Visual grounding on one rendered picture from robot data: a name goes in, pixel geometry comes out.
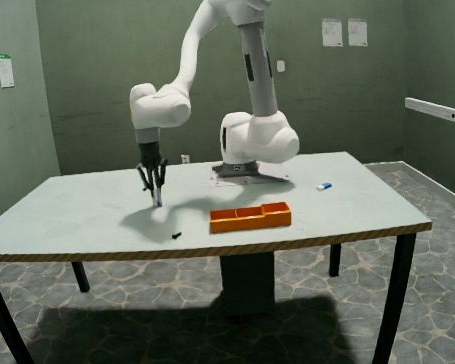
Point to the white and blue eraser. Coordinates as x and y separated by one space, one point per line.
324 186

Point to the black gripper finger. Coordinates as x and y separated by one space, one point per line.
150 181
159 180

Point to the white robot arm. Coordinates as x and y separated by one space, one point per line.
245 139

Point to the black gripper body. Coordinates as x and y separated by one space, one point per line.
150 150

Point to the orange three-compartment tray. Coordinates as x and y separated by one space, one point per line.
273 215

